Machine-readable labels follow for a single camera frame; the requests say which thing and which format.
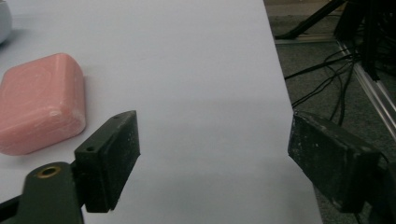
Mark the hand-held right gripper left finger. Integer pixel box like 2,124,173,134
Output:
74,109,141,214

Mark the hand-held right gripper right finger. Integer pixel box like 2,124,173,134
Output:
287,111,382,215

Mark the pink soap bar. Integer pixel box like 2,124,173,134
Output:
0,52,87,157

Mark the black cable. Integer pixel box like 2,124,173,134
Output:
290,59,358,127
284,53,359,81

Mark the aluminium frame rail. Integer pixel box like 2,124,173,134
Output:
337,40,396,141

